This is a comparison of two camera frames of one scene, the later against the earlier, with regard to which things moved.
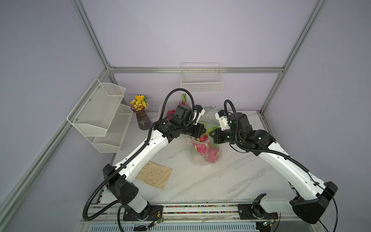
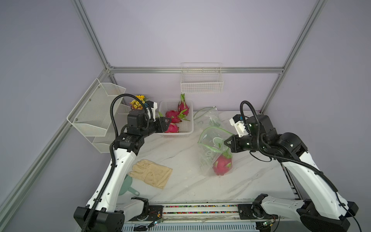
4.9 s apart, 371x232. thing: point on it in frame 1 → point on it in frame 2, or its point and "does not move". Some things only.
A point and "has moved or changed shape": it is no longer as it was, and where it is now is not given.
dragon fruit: x=201 y=144 has moved or changed shape
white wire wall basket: x=202 y=77 does not move
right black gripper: x=218 y=138 → x=235 y=147
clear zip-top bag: x=208 y=118 does not move
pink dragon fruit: x=184 y=101 does not move
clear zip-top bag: x=204 y=151 has moved or changed shape
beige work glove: x=154 y=174 does not move
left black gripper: x=197 y=133 → x=161 y=125
